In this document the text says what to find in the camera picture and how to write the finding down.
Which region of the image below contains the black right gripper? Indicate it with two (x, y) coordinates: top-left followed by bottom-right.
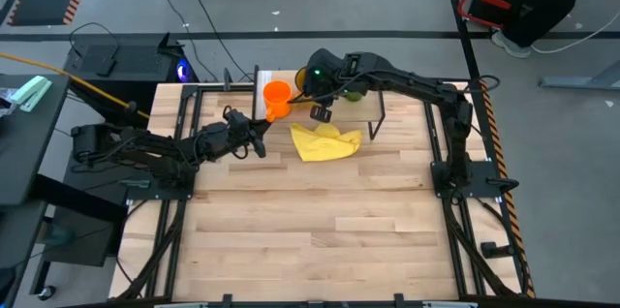
(289, 48), (387, 124)

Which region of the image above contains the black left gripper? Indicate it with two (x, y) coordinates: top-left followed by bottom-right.
(193, 117), (272, 159)

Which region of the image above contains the orange plastic mug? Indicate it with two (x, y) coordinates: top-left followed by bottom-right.
(262, 79), (295, 124)

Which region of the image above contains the wooden shelf with black legs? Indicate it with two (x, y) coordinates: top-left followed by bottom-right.
(248, 64), (388, 140)

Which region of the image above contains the yellow cloth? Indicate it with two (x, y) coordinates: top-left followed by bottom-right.
(290, 121), (363, 163)

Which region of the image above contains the black computer tower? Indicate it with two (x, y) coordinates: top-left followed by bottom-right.
(63, 31), (198, 106)

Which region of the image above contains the black clamp knob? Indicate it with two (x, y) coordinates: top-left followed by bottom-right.
(480, 241), (515, 260)

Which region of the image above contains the black side desk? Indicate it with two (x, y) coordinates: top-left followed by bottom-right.
(0, 73), (72, 207)

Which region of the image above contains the mint green stapler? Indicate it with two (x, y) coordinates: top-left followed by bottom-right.
(10, 75), (53, 113)

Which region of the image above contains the person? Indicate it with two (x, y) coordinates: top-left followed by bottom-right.
(482, 0), (577, 60)

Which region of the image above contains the orange black hazard tape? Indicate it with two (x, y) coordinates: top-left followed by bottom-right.
(479, 82), (537, 299)

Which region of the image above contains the grey metal leg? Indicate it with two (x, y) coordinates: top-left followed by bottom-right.
(540, 60), (620, 91)

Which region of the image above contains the black table frame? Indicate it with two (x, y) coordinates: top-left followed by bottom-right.
(115, 82), (534, 302)

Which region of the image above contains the yellow cable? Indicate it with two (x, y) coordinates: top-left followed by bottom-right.
(0, 51), (151, 120)

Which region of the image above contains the white floor cable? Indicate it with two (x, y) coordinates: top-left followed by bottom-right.
(531, 10), (620, 55)

